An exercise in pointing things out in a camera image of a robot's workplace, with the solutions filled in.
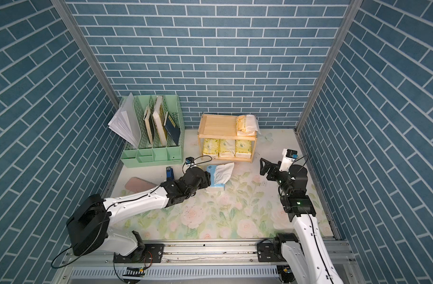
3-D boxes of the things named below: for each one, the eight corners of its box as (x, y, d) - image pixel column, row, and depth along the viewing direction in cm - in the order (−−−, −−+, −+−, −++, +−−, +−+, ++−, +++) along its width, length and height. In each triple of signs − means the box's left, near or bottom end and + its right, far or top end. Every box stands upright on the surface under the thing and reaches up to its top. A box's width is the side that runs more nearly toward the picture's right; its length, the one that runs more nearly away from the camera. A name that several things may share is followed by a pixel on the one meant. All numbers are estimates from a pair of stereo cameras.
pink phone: (123, 192, 94) (122, 190, 93) (129, 178, 99) (127, 177, 98) (155, 192, 94) (153, 191, 93) (158, 179, 100) (157, 177, 98)
